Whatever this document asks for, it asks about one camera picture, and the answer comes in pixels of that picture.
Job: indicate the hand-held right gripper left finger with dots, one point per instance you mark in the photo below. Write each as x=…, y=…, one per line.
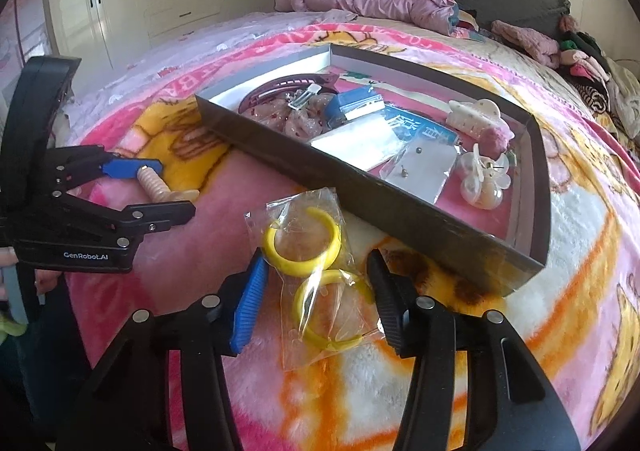
x=248, y=311

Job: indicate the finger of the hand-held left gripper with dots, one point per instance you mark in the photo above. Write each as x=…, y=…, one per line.
x=135, y=169
x=160, y=213

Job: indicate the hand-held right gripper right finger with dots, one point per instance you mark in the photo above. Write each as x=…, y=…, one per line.
x=392, y=311

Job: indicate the beige ribbed claw clip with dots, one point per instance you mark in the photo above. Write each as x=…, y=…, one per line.
x=155, y=186

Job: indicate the bagged yellow hoop earrings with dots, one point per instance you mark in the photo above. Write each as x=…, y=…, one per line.
x=272, y=254

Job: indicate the shallow grey cardboard box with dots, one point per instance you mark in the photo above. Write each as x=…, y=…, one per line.
x=400, y=221

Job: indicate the bagged white stud earring card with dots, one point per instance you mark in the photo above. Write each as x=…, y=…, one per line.
x=425, y=167

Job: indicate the dark pink headband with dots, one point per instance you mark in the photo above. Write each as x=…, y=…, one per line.
x=265, y=90

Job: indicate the clear plastic packet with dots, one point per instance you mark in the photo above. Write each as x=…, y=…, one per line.
x=360, y=141

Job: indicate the pink fuzzy pompom hair clip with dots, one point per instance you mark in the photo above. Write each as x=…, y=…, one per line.
x=495, y=141

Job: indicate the white cloud-shaped hair clip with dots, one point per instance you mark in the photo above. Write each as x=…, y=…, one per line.
x=470, y=118

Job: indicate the small blue packet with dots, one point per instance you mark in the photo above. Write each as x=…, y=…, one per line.
x=345, y=103

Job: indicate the person's left hand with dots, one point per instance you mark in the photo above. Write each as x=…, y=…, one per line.
x=45, y=282

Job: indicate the pink cartoon printed blanket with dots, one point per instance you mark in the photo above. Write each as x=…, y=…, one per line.
x=200, y=221

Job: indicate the person's dark clothing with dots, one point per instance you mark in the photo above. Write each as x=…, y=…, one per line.
x=50, y=371

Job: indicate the clear pearl claw clip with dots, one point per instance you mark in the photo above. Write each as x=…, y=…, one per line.
x=480, y=191

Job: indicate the pink quilt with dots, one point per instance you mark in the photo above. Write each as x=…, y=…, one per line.
x=380, y=6

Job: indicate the pink knitted sweater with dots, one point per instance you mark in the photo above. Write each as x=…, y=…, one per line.
x=525, y=41

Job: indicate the pile of clothes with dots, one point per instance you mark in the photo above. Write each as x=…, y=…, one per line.
x=600, y=76

